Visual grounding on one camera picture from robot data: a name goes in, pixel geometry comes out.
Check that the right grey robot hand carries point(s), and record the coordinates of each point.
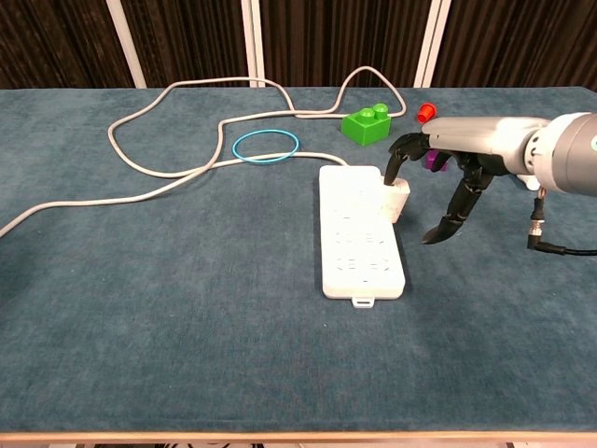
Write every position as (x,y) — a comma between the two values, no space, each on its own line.
(476,135)

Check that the white plug adapter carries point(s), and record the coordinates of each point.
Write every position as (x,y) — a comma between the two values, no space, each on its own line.
(396,200)

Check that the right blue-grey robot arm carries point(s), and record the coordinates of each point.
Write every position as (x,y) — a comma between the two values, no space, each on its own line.
(573,154)

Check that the white power strip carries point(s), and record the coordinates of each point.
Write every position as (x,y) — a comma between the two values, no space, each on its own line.
(354,252)

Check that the purple toy building block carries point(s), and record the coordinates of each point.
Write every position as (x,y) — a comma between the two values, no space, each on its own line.
(434,162)

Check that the small red plastic peg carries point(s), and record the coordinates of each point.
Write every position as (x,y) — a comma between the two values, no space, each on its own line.
(425,113)

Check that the purple and white toothpaste tube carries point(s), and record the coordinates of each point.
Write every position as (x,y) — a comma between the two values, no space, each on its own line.
(529,183)

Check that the green toy building block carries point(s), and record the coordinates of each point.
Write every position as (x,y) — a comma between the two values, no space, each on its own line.
(364,128)

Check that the teal table cloth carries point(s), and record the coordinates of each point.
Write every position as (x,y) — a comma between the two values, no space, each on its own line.
(186,303)

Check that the white partition post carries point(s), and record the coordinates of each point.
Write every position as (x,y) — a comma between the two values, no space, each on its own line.
(433,44)
(127,44)
(252,44)

